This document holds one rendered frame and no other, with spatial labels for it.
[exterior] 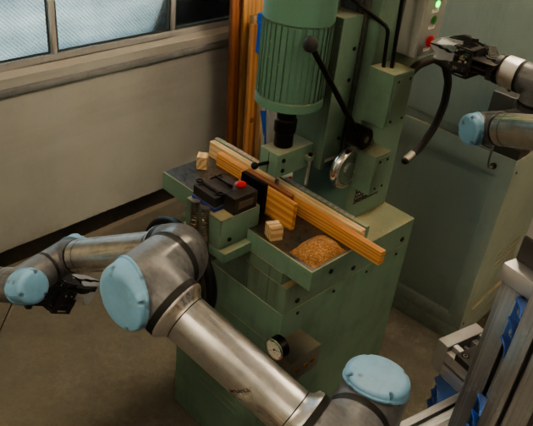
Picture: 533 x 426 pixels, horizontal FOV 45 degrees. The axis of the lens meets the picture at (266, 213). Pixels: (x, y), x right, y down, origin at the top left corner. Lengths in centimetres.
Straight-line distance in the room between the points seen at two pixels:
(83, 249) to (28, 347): 131
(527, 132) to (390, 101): 41
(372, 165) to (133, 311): 89
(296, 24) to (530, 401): 93
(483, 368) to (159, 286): 58
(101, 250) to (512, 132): 89
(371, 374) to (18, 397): 162
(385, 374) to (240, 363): 26
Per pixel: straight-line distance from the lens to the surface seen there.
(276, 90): 160
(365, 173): 177
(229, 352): 106
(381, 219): 201
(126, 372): 254
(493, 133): 151
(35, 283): 141
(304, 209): 174
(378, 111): 172
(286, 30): 154
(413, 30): 175
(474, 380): 126
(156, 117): 318
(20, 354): 266
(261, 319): 179
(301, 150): 175
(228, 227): 163
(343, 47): 167
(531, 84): 160
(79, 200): 310
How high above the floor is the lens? 184
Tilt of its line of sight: 32 degrees down
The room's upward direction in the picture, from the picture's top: 7 degrees clockwise
